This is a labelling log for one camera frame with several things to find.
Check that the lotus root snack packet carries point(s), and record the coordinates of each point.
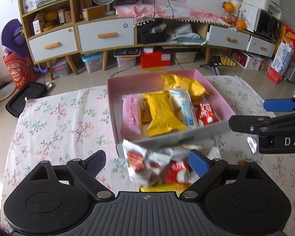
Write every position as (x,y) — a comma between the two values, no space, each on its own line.
(145,112)

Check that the small silver snack packet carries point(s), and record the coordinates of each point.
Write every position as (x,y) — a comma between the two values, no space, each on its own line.
(253,143)

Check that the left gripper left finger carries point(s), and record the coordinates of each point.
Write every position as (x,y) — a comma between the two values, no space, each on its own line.
(84,174)

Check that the red strawberry candy packet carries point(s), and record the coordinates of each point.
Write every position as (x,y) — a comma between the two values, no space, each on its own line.
(205,114)

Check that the red gift bag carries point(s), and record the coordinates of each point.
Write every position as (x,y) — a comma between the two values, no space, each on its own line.
(20,69)

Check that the striped yellow snack pack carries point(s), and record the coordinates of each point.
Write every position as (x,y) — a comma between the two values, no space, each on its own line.
(163,120)

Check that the floral tablecloth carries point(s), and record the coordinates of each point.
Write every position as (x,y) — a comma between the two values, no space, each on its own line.
(76,124)

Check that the wooden TV cabinet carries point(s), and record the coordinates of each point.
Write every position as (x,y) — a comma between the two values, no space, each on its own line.
(104,33)

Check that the yellow blue-label snack pack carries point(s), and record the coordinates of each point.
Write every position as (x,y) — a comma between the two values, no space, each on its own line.
(175,187)

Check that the white microwave oven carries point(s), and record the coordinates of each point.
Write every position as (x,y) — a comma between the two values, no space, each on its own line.
(260,21)

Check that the orange fruit lower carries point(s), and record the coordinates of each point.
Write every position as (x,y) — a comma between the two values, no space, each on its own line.
(240,24)

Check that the orange fruit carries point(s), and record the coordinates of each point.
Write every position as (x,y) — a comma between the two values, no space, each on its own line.
(240,24)
(228,7)

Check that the white snack bag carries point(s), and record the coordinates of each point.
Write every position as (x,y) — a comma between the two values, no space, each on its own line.
(178,153)

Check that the white milk bread pack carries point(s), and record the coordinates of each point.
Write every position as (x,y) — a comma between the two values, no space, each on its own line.
(183,108)

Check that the pink wafer pack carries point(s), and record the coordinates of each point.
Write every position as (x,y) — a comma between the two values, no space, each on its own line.
(131,127)

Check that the black handheld camera tripod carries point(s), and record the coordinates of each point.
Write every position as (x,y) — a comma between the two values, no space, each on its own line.
(214,64)

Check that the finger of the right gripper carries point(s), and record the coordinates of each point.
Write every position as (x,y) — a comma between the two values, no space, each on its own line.
(257,125)
(279,105)

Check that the red storage box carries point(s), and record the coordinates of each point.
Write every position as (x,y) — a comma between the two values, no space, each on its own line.
(154,59)

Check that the red white candy packet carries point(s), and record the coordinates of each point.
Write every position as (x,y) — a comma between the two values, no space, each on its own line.
(180,172)

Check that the puffy yellow snack bag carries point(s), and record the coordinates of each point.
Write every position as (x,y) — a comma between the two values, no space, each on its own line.
(194,88)

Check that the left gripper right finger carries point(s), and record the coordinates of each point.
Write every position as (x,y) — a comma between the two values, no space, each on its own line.
(210,174)

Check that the pink cardboard box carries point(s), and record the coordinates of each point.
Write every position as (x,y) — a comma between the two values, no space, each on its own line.
(152,82)

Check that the purple plush toy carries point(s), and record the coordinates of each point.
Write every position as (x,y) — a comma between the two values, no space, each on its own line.
(13,39)

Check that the black grill tray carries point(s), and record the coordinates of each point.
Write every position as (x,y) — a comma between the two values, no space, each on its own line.
(31,90)

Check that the white nut snack packet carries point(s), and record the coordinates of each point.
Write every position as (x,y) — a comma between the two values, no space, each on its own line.
(145,166)

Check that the pink cabinet cloth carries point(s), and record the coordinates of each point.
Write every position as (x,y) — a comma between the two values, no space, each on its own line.
(146,12)

